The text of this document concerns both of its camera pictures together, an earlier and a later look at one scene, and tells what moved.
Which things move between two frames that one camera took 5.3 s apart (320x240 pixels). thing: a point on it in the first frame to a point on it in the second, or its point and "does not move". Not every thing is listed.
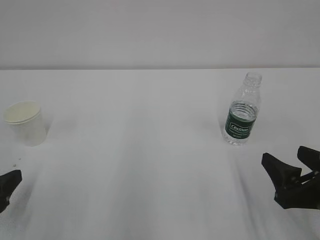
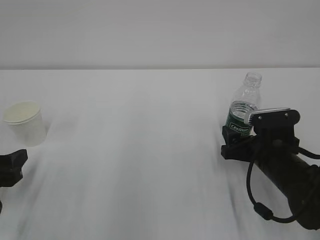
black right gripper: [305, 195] to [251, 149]
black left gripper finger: [8, 182] to [10, 167]
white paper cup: [25, 118] does not move
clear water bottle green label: [243, 112] does not move
